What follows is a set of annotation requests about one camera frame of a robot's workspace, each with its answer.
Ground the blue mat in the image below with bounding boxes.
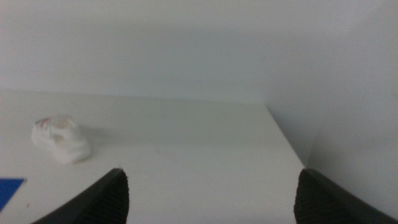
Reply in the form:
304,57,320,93
0,177,25,212

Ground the white shoe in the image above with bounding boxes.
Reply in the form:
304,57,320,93
30,115,91,165

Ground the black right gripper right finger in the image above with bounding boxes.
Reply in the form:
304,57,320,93
294,168,398,224

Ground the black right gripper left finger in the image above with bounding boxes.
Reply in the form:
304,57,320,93
30,168,130,224

